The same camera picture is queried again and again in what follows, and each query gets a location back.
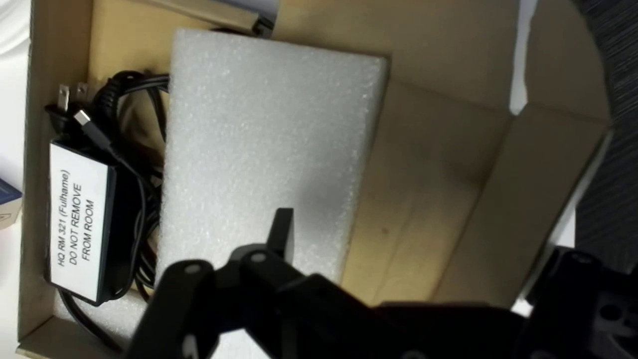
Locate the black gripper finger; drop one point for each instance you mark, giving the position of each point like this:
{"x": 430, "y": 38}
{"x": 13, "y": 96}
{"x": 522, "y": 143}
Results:
{"x": 280, "y": 237}

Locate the blue yellow book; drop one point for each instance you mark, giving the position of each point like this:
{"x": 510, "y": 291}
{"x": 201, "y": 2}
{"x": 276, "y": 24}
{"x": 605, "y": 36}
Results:
{"x": 11, "y": 203}

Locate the white foam sheet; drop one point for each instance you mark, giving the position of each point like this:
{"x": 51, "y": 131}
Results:
{"x": 256, "y": 126}

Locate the black power adapter with label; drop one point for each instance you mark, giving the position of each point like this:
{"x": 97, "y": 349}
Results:
{"x": 95, "y": 203}

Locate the brown cardboard box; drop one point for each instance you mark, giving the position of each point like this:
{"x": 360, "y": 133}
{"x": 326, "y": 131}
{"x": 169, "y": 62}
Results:
{"x": 484, "y": 143}

